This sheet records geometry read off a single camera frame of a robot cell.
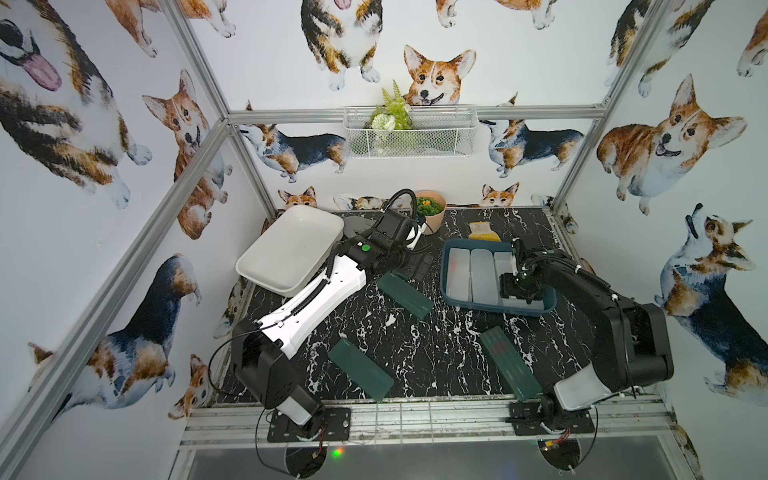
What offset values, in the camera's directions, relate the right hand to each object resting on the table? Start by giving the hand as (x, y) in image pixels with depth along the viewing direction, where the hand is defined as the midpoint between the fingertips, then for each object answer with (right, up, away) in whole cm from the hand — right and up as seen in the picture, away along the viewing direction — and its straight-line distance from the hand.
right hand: (511, 289), depth 89 cm
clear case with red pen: (-14, +3, +8) cm, 17 cm away
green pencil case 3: (-2, -20, -7) cm, 22 cm away
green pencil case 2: (-43, -21, -7) cm, 49 cm away
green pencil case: (-31, -3, +7) cm, 32 cm away
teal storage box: (-11, +4, +8) cm, 14 cm away
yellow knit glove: (-2, +18, +24) cm, 30 cm away
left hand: (-28, +12, -11) cm, 32 cm away
